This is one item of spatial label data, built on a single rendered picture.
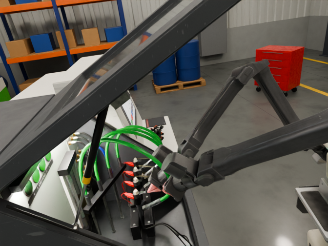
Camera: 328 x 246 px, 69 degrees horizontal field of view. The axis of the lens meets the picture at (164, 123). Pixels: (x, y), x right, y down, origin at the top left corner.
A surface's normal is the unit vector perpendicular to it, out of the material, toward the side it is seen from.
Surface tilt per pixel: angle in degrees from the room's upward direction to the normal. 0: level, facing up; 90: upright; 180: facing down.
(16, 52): 90
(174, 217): 0
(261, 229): 0
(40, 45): 90
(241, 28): 90
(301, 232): 0
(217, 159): 37
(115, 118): 90
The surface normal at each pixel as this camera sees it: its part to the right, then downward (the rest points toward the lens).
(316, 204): -0.12, -0.89
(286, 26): 0.20, 0.40
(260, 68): 0.16, 0.07
